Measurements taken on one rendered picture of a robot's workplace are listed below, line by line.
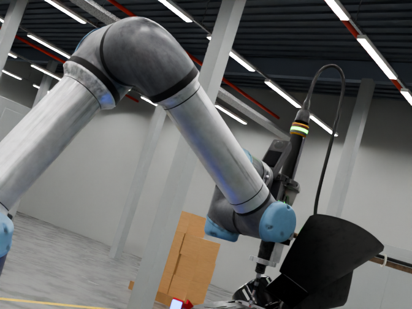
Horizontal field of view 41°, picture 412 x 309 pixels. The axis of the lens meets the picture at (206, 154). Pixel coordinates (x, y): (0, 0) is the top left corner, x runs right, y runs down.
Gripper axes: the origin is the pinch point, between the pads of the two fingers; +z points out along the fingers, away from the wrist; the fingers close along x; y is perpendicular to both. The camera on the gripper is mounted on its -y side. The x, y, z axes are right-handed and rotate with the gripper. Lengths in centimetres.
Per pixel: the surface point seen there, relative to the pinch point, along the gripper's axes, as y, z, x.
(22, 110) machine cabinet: -67, 364, -544
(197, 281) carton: 101, 711, -405
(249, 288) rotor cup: 27.7, 0.7, -3.1
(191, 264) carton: 77, 698, -417
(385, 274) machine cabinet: 2, 719, -111
